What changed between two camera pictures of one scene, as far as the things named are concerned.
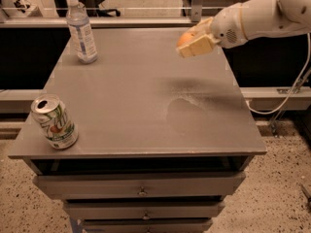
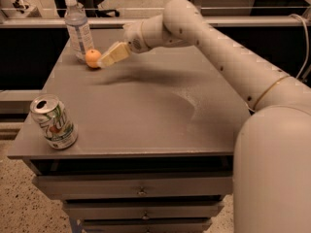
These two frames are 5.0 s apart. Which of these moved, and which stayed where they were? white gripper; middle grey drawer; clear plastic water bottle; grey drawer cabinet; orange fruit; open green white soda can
Moved: orange fruit; white gripper
Stayed: grey drawer cabinet; middle grey drawer; open green white soda can; clear plastic water bottle
